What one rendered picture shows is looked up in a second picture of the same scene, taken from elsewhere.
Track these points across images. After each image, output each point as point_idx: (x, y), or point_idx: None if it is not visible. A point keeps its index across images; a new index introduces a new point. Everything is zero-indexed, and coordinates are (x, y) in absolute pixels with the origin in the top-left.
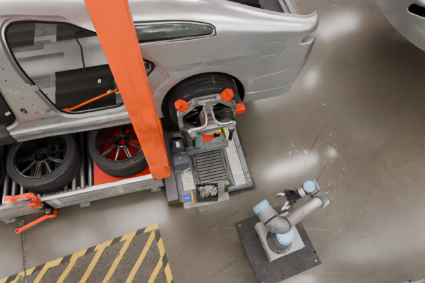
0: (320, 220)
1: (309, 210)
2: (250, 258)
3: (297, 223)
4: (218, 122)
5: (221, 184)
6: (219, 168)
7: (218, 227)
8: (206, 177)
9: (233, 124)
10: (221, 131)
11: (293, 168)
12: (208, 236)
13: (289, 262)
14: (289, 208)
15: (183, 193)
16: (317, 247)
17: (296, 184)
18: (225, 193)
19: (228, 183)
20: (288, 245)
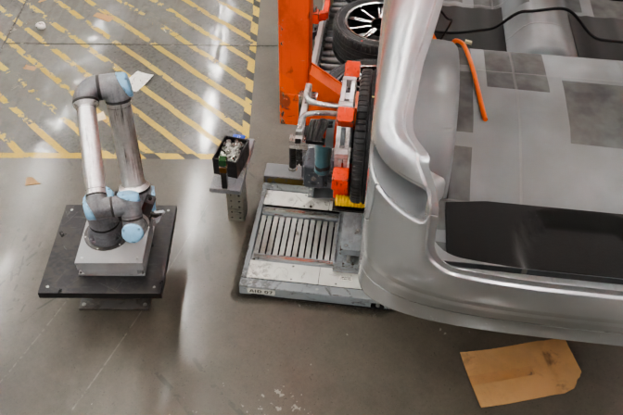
0: (112, 381)
1: (85, 156)
2: None
3: (119, 286)
4: (304, 112)
5: (237, 185)
6: (296, 250)
7: (197, 225)
8: (286, 226)
9: (296, 133)
10: (336, 201)
11: (239, 382)
12: (191, 209)
13: (72, 250)
14: (149, 286)
15: (249, 140)
16: (73, 351)
17: (205, 372)
18: (221, 185)
19: (220, 159)
20: (89, 233)
